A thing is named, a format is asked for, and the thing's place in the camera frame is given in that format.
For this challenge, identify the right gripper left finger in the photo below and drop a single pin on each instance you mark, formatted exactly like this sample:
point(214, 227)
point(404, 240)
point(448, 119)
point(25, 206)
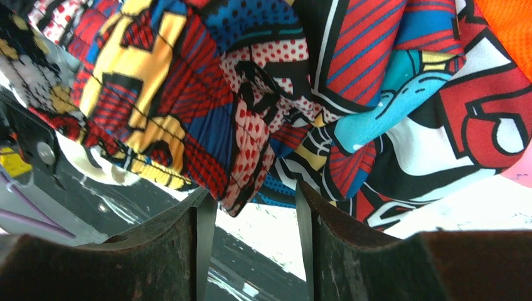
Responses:
point(164, 258)

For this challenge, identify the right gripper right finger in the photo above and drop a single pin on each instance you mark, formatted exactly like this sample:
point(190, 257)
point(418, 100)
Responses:
point(345, 259)

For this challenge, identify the comic print shorts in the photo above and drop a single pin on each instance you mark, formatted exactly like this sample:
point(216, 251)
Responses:
point(380, 106)

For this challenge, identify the orange shorts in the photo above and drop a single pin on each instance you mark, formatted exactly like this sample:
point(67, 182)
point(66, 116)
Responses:
point(510, 21)

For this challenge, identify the pink white navy garment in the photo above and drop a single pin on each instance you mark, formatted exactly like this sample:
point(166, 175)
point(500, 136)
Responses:
point(520, 172)

